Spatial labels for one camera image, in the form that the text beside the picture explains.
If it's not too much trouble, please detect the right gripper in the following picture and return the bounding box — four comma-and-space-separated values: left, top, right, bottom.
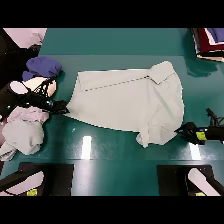
174, 121, 208, 146

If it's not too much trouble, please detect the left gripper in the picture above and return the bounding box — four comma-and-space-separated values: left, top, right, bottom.
49, 99, 71, 115

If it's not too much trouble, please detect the pale grey shirt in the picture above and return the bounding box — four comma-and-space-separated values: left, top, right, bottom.
64, 60, 185, 149

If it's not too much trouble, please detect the cream garment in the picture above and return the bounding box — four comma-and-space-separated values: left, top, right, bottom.
29, 76, 58, 99

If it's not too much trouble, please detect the pink garment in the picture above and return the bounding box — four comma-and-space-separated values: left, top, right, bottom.
5, 106, 51, 125

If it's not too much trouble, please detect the purple garment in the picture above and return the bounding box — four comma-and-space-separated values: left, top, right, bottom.
21, 55, 64, 82

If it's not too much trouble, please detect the grey garment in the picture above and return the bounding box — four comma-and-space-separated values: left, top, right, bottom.
0, 118, 45, 162

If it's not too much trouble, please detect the red garment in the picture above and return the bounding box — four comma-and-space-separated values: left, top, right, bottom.
198, 28, 224, 57

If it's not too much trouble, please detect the blue garment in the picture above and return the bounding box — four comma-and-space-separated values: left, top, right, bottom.
207, 28, 224, 44

